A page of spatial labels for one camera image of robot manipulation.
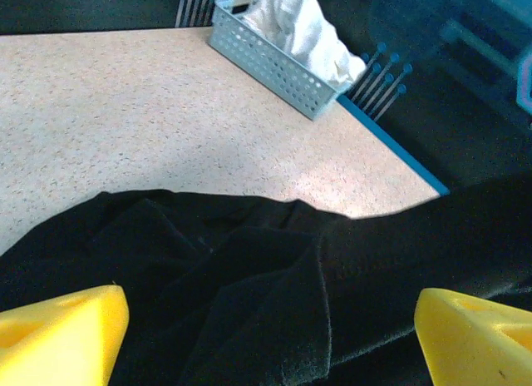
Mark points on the grey perforated plastic basket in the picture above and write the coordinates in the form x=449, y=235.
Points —
x=266, y=61

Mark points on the crumpled white cloth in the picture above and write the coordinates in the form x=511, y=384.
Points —
x=307, y=32

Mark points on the black floral print t-shirt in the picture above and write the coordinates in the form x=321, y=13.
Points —
x=249, y=278

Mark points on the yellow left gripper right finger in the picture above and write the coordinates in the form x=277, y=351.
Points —
x=478, y=344

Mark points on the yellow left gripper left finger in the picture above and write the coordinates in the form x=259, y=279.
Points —
x=54, y=344

